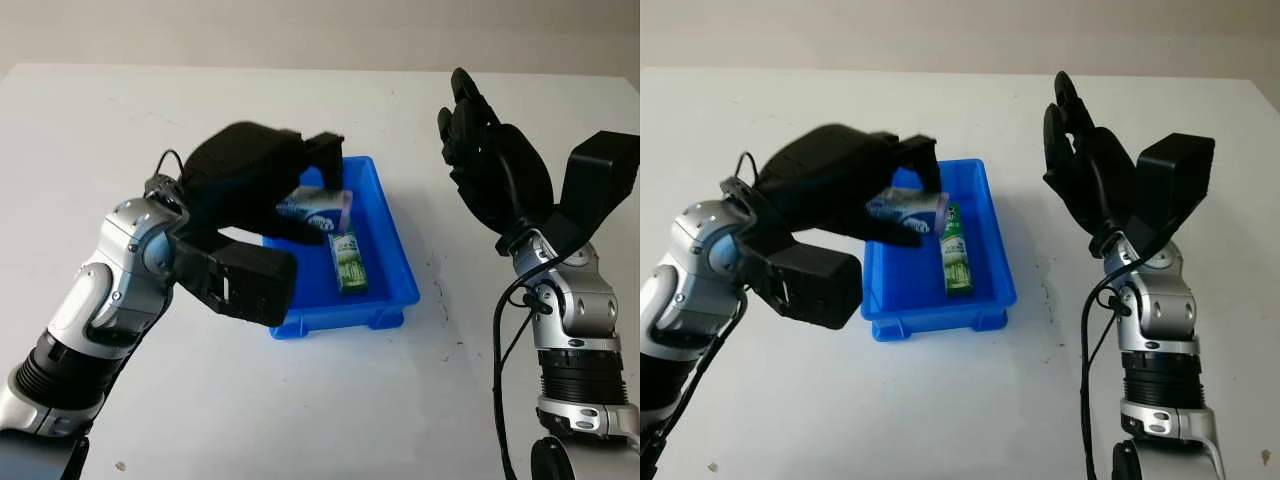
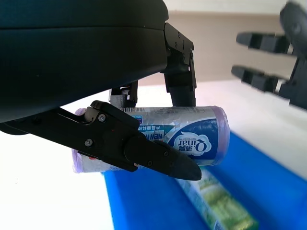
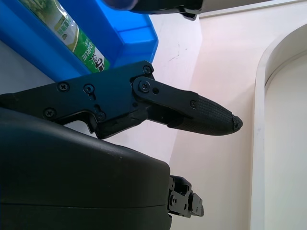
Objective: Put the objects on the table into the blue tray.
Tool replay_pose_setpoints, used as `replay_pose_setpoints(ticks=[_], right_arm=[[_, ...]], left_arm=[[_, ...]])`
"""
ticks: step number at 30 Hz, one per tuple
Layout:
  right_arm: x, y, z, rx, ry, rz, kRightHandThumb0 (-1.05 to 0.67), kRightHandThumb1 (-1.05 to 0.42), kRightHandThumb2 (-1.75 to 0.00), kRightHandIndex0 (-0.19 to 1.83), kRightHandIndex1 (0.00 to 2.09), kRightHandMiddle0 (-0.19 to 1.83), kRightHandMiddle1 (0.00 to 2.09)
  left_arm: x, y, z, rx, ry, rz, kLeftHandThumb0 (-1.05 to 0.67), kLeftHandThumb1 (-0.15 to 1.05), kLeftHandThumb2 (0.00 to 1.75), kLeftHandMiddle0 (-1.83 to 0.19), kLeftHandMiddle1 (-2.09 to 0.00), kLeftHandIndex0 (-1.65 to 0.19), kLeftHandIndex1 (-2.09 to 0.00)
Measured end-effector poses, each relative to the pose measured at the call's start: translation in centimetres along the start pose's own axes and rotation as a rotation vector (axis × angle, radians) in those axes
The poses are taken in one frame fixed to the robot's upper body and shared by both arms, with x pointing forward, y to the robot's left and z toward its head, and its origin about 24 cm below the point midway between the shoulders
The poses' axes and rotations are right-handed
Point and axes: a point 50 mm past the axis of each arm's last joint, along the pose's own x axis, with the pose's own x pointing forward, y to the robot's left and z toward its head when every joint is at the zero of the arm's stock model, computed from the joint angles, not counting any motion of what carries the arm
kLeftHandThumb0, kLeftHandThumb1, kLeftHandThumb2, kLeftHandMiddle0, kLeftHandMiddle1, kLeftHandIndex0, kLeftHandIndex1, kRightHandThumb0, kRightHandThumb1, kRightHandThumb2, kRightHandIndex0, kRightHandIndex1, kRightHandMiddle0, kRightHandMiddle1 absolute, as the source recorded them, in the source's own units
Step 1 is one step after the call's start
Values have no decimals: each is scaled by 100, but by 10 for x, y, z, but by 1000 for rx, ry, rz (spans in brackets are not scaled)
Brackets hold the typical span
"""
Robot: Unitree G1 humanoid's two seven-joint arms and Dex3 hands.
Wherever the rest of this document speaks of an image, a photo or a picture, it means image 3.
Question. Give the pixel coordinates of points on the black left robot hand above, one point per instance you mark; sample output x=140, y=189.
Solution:
x=168, y=7

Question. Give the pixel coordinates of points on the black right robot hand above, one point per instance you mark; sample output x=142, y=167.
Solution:
x=72, y=179

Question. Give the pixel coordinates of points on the green toothpaste box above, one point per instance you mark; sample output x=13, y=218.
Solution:
x=79, y=43

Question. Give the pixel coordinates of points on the blue plastic tray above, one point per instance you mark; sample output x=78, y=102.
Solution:
x=28, y=48

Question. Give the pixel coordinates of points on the white tray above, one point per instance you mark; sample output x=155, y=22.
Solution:
x=280, y=95

